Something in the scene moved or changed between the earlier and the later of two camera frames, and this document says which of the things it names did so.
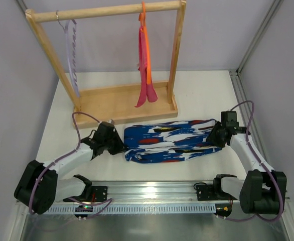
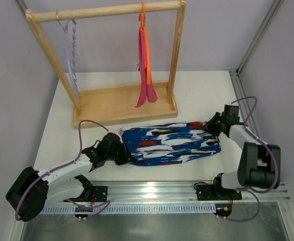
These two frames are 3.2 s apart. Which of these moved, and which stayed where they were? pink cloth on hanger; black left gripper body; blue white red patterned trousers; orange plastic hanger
Moved: black left gripper body
Stayed: blue white red patterned trousers; orange plastic hanger; pink cloth on hanger
